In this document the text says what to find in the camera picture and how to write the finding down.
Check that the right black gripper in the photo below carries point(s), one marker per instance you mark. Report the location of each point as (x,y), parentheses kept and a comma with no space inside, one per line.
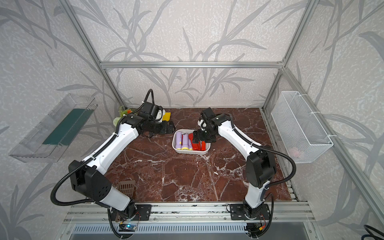
(197,136)

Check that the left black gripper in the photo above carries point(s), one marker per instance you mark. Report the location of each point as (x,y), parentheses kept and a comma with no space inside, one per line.
(165,130)

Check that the purple flashlight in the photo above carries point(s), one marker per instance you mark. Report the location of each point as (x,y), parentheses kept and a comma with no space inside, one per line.
(186,146)
(179,140)
(190,145)

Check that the white plastic storage box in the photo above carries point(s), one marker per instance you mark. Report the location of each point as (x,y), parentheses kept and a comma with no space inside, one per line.
(208,145)

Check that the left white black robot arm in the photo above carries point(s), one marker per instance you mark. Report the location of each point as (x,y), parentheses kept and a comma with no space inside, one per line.
(88,176)

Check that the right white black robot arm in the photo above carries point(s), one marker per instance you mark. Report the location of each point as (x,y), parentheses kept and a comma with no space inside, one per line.
(260,160)

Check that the yellow toy shovel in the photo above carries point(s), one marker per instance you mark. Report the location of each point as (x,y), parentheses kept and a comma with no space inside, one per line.
(166,116)

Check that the potted orange flower plant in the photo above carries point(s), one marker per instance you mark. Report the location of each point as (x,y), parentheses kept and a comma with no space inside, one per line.
(122,112)

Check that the pink object in basket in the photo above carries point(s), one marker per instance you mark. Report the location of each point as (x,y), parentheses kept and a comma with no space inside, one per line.
(295,153)

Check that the green circuit board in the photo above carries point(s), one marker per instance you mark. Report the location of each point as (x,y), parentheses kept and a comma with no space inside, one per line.
(127,227)

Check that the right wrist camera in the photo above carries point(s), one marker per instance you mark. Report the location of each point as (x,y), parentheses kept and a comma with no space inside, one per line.
(202,124)

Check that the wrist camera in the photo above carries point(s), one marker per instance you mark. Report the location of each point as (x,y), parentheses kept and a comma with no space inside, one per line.
(202,124)
(152,112)

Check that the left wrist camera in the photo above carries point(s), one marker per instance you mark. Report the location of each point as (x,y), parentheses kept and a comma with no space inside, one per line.
(152,112)

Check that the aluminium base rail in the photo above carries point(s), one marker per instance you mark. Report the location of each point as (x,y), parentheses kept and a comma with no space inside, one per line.
(183,212)

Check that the white wire mesh basket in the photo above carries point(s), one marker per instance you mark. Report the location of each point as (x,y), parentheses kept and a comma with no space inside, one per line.
(299,127)

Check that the clear plastic wall shelf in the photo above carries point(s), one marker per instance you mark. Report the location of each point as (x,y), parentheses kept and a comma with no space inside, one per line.
(49,140)

